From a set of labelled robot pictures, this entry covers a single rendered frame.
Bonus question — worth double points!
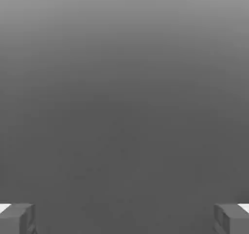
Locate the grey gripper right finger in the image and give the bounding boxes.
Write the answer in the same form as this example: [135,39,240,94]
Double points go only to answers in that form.
[213,203,249,234]

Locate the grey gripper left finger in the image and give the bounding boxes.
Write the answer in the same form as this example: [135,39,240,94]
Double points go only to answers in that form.
[0,203,37,234]

